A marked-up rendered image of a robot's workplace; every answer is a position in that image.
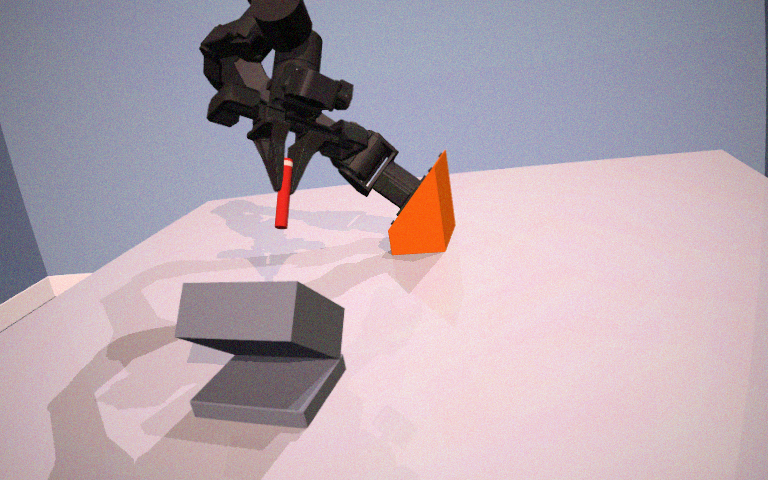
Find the red peg with white band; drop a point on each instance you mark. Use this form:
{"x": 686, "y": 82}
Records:
{"x": 283, "y": 196}

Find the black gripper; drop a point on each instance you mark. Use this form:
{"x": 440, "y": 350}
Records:
{"x": 273, "y": 121}

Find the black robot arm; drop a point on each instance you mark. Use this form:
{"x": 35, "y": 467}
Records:
{"x": 286, "y": 27}

